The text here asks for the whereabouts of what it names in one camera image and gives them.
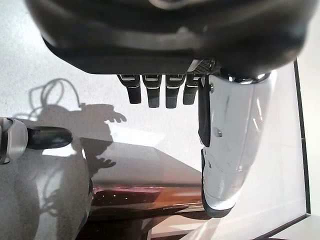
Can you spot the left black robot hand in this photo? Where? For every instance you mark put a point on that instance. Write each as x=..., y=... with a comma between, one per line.
x=175, y=37

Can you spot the dark brown glossy stool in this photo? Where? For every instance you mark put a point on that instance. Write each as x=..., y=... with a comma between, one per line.
x=150, y=200

